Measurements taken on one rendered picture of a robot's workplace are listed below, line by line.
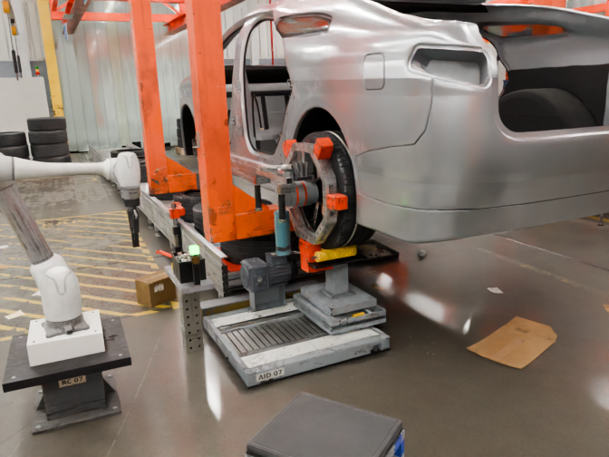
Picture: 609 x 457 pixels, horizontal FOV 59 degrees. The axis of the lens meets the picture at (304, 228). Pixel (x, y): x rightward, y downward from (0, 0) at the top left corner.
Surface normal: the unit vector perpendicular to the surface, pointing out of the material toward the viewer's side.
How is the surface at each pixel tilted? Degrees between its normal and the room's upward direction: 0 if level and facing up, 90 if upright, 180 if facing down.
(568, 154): 96
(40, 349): 90
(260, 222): 90
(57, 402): 90
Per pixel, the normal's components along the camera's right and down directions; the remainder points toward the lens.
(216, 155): 0.44, 0.21
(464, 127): -0.08, 0.24
